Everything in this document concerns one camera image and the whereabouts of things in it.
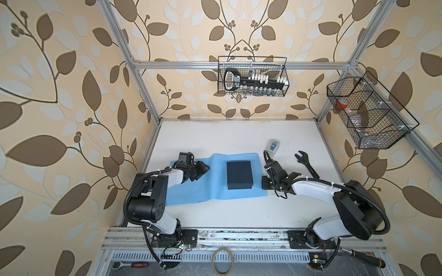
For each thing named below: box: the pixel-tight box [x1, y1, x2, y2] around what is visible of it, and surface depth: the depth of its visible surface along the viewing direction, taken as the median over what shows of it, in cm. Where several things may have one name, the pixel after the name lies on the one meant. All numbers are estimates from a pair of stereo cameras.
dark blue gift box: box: [226, 161, 254, 190], surface depth 90 cm
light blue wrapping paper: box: [166, 152, 269, 205], surface depth 91 cm
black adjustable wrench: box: [294, 150, 320, 179], surface depth 101 cm
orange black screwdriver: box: [341, 247, 387, 269], surface depth 71 cm
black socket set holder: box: [223, 68, 289, 93], surface depth 86 cm
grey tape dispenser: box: [266, 139, 281, 157], surface depth 104 cm
